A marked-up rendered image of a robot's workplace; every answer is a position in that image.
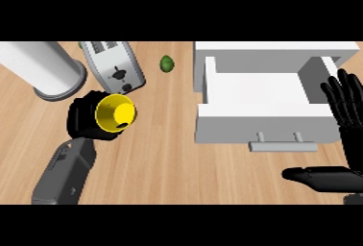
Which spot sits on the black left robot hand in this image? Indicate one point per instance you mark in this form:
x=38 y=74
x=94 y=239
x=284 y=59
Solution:
x=81 y=118

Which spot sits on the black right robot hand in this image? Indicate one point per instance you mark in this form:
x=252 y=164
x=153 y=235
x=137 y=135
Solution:
x=346 y=128

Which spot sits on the yellow cup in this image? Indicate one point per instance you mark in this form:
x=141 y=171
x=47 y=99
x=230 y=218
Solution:
x=116 y=112

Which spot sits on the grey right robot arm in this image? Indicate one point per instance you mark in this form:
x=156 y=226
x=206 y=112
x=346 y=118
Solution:
x=352 y=199

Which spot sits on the white open drawer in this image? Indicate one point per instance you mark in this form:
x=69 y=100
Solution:
x=264 y=112

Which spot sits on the white cylindrical appliance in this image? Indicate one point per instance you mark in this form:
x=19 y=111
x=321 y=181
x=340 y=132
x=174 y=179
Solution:
x=39 y=68

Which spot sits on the silver toaster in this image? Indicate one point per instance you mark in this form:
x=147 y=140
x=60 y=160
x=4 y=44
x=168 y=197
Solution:
x=113 y=65

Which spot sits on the green round fruit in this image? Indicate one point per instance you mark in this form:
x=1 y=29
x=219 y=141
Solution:
x=166 y=63

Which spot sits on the white cabinet body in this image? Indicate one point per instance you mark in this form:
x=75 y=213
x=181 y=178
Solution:
x=278 y=54

